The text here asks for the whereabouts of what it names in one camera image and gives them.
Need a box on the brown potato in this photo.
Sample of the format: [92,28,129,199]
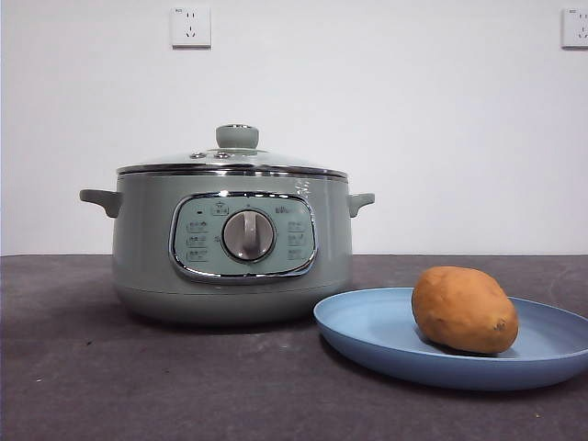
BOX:
[411,266,520,356]

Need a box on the blue round plate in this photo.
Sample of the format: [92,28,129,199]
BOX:
[312,287,588,391]

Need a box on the white wall socket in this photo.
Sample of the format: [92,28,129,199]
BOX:
[560,7,588,50]
[171,5,213,50]

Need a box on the pale green electric steamer pot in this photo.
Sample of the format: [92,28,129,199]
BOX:
[78,172,376,327]

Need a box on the glass lid with green knob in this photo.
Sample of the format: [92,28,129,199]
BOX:
[116,123,349,178]

